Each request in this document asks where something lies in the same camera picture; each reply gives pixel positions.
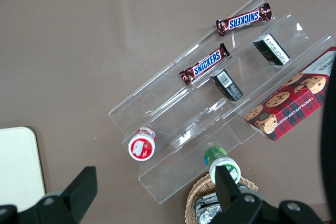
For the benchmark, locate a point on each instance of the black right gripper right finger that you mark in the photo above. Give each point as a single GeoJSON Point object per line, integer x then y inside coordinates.
{"type": "Point", "coordinates": [246, 211]}

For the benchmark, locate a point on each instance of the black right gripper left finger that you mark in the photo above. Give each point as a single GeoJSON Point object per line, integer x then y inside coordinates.
{"type": "Point", "coordinates": [60, 208]}

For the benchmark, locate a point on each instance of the wicker basket with foil packs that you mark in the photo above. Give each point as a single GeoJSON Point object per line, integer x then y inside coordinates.
{"type": "Point", "coordinates": [195, 197]}

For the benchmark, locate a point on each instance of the beige plastic tray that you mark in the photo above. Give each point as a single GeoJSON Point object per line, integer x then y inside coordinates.
{"type": "Point", "coordinates": [18, 166]}

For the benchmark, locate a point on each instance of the silver foil wrapped packs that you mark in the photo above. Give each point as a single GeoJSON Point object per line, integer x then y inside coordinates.
{"type": "Point", "coordinates": [207, 211]}

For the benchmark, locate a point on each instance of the green lidded yoghurt cup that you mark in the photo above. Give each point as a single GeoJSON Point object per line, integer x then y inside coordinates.
{"type": "Point", "coordinates": [218, 157]}

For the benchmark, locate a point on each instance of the red lidded yoghurt cup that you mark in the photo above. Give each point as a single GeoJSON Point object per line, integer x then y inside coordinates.
{"type": "Point", "coordinates": [141, 146]}

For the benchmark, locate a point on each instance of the clear acrylic stepped stand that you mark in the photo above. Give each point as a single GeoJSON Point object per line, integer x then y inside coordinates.
{"type": "Point", "coordinates": [181, 119]}
{"type": "Point", "coordinates": [252, 77]}

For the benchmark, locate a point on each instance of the red tartan cookie box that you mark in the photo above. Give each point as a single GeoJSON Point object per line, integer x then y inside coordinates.
{"type": "Point", "coordinates": [291, 100]}

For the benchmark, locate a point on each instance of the small black carton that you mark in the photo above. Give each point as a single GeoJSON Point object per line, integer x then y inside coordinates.
{"type": "Point", "coordinates": [271, 49]}
{"type": "Point", "coordinates": [226, 85]}

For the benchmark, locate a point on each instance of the Snickers chocolate bar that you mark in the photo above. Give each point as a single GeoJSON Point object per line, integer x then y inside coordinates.
{"type": "Point", "coordinates": [244, 19]}
{"type": "Point", "coordinates": [204, 64]}

